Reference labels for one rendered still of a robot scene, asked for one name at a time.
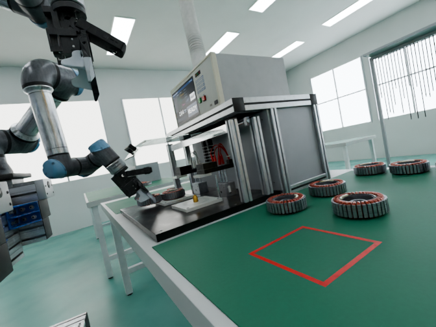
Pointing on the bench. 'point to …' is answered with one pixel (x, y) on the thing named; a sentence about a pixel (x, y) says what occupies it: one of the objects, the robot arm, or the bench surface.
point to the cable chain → (207, 148)
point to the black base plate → (194, 217)
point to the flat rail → (200, 137)
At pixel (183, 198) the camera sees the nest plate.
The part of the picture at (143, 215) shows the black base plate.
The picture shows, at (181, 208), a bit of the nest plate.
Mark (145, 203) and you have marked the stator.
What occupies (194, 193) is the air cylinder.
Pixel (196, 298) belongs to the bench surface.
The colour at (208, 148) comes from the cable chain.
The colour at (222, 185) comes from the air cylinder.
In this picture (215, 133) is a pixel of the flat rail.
